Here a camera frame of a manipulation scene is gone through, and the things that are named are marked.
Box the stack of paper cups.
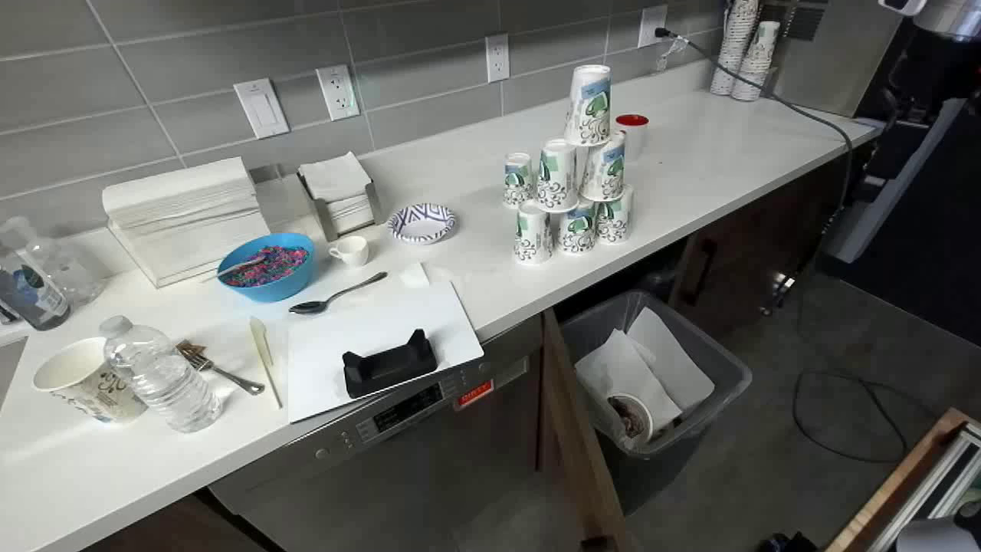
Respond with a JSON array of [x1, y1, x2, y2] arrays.
[[709, 0, 760, 97], [731, 20, 782, 103]]

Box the stack of white napkins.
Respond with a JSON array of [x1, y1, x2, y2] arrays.
[[297, 151, 376, 235]]

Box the stack of folded paper towels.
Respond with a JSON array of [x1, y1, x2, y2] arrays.
[[101, 156, 272, 290]]

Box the dark cabinet door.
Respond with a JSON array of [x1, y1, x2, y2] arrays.
[[668, 149, 853, 317]]

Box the white cup with red inside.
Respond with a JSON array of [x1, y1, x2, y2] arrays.
[[614, 113, 651, 163]]

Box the printed paper cup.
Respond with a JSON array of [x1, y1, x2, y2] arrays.
[[595, 183, 635, 245], [503, 152, 535, 209], [579, 131, 628, 202], [535, 137, 579, 213], [563, 64, 613, 147], [554, 197, 599, 257], [513, 200, 555, 266]]

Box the white paper sheets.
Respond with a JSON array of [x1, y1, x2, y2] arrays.
[[574, 306, 717, 450]]

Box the grey trash bin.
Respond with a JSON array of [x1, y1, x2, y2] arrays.
[[559, 288, 754, 517]]

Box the used paper cup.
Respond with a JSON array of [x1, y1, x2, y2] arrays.
[[607, 392, 655, 450]]

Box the wooden pull-out cabinet door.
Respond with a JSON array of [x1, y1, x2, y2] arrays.
[[540, 307, 638, 552]]

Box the patterned paper bowl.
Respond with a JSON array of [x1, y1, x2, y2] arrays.
[[386, 202, 458, 245]]

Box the small white cup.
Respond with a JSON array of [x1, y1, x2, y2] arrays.
[[328, 235, 370, 268]]

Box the metal napkin holder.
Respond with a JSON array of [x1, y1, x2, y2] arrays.
[[297, 175, 383, 243]]

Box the white cutting board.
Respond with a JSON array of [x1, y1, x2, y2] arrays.
[[285, 264, 486, 425]]

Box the black plastic holder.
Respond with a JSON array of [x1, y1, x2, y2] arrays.
[[341, 328, 439, 399]]

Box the metal spoon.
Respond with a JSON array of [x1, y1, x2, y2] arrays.
[[288, 271, 389, 317]]

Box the steel dishwasher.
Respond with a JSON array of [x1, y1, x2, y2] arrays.
[[206, 313, 546, 552]]

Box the blue bowl with colourful beads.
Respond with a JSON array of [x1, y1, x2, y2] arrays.
[[216, 232, 317, 304]]

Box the spoon in bowl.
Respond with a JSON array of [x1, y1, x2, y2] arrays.
[[202, 256, 267, 282]]

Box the white plastic knife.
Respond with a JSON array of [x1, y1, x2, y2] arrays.
[[248, 315, 284, 410]]

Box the metal fork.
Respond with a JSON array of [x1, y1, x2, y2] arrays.
[[177, 340, 266, 397]]

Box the clear water bottle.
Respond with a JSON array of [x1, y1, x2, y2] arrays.
[[99, 314, 225, 434]]

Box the clear empty bottle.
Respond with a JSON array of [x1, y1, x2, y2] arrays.
[[0, 215, 107, 308]]

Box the large paper cup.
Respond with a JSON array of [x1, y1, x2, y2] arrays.
[[31, 337, 149, 426]]

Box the black cable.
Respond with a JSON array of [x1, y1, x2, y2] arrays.
[[654, 27, 951, 465]]

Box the white wall socket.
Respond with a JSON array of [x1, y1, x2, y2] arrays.
[[316, 64, 362, 123], [484, 32, 512, 84], [637, 4, 670, 49]]

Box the black cabinet door handle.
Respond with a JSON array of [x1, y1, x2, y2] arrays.
[[684, 237, 720, 308]]

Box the white light switch plate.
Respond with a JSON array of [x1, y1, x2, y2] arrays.
[[233, 77, 291, 140]]

